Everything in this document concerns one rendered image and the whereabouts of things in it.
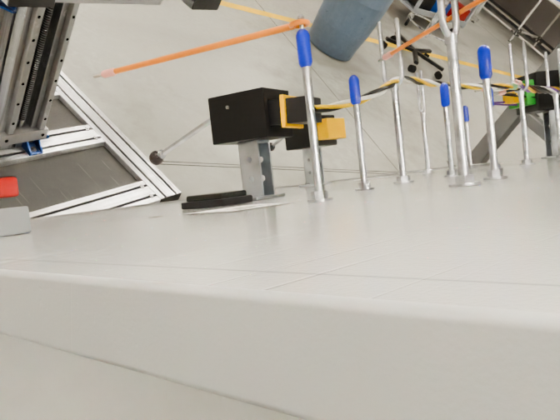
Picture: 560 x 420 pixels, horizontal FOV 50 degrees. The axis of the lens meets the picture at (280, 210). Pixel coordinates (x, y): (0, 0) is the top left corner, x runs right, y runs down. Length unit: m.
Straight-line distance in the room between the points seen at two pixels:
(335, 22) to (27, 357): 3.66
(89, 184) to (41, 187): 0.14
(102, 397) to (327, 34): 3.68
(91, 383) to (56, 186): 1.16
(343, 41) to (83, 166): 2.63
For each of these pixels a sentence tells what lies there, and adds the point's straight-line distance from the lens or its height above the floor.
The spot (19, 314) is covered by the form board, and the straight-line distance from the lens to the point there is 0.17.
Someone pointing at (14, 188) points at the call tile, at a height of 1.11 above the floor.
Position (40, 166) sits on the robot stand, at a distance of 1.84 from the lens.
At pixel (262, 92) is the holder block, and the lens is 0.49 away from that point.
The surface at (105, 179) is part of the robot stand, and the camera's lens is 1.87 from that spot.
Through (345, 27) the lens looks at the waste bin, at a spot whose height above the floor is 0.23.
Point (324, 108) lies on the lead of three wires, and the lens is 0.49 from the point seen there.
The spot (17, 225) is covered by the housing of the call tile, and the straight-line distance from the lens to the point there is 0.38.
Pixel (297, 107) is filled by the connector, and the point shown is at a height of 1.17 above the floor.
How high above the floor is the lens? 1.36
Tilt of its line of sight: 34 degrees down
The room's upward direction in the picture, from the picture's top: 32 degrees clockwise
